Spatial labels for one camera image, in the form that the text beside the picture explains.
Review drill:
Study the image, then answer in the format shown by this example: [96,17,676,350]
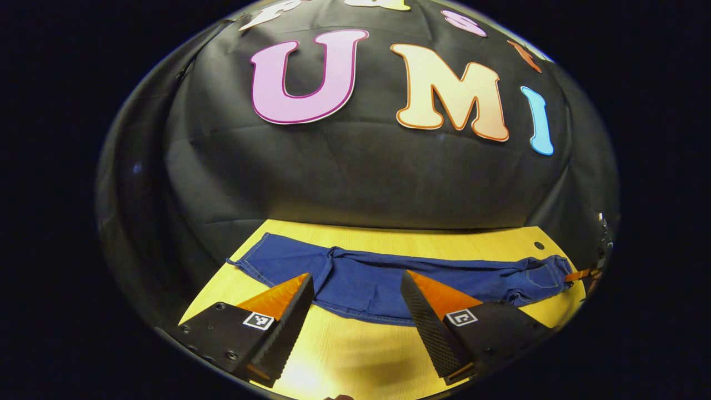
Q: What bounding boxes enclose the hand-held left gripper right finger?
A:
[400,270,556,386]

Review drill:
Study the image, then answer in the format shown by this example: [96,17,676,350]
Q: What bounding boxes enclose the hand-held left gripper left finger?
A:
[167,272,315,388]

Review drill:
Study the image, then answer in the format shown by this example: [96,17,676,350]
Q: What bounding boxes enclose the blue denim jeans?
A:
[227,232,574,326]

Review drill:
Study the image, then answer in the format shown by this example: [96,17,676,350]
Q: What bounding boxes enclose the black backdrop cloth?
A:
[96,0,620,334]

